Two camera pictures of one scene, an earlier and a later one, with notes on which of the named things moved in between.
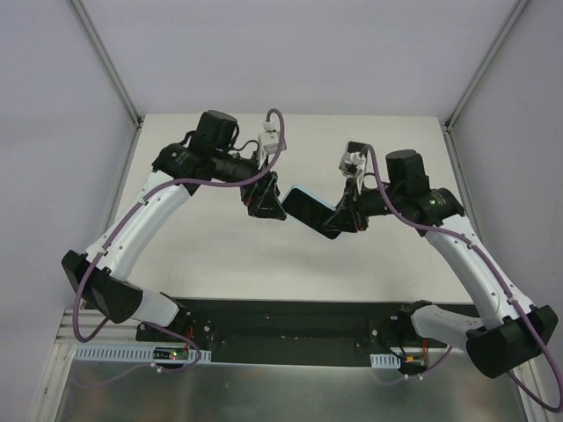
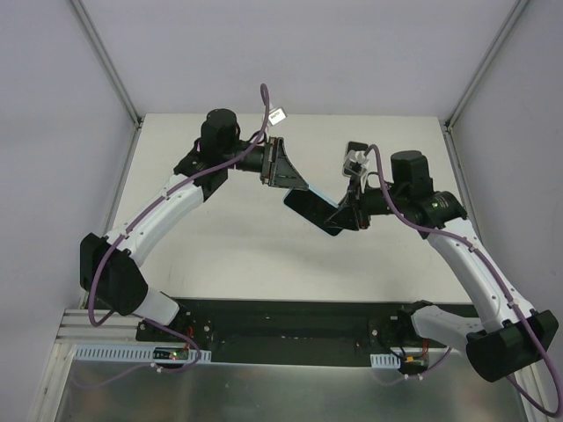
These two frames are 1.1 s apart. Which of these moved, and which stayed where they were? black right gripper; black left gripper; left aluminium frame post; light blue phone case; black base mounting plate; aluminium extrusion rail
Moved: light blue phone case; black left gripper
Stayed: black right gripper; black base mounting plate; left aluminium frame post; aluminium extrusion rail
